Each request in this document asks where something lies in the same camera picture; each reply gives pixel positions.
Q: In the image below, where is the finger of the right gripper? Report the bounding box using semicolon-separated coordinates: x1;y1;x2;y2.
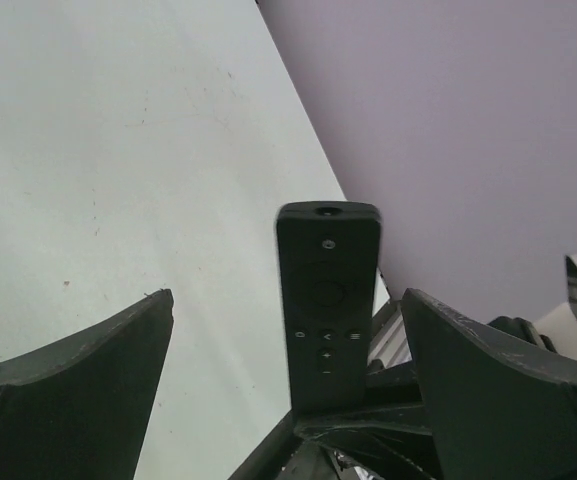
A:
227;369;444;480

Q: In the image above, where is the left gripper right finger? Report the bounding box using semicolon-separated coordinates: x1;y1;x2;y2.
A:
401;289;577;479

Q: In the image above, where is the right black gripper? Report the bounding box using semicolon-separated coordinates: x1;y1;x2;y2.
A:
489;316;557;353

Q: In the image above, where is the right aluminium frame post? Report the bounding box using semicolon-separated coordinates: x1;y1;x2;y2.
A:
365;264;414;371

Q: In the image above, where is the black remote control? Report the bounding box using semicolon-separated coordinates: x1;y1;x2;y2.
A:
275;201;381;416

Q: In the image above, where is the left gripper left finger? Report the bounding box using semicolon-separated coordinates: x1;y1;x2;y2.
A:
0;289;174;479

